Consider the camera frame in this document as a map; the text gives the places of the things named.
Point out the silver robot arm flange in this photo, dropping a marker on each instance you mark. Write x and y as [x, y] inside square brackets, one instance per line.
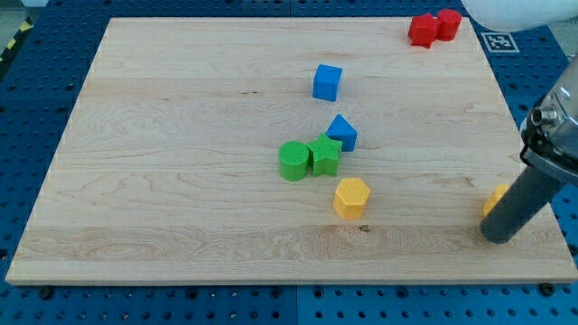
[549, 132]

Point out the blue cube block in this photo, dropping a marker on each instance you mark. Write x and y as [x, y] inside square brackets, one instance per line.
[326, 82]

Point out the blue triangle block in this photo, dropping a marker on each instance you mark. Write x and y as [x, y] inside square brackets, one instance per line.
[341, 130]

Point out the yellow hexagon block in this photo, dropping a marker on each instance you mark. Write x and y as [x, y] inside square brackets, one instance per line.
[351, 198]

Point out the yellow heart block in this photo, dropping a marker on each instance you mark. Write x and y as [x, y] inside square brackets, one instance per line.
[494, 198]

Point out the light wooden board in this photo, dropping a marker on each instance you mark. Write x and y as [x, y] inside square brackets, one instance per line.
[167, 172]

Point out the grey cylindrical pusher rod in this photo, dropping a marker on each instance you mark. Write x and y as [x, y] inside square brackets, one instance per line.
[527, 195]

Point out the green cylinder block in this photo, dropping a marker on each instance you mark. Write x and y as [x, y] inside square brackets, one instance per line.
[294, 160]

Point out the red cylinder block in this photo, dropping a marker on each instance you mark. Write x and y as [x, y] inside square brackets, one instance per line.
[449, 23]

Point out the black white fiducial tag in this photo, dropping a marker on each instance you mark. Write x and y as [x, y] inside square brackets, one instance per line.
[499, 42]

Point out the green star block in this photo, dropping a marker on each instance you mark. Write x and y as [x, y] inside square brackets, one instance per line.
[325, 155]

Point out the red star block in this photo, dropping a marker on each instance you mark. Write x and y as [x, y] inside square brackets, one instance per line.
[423, 30]

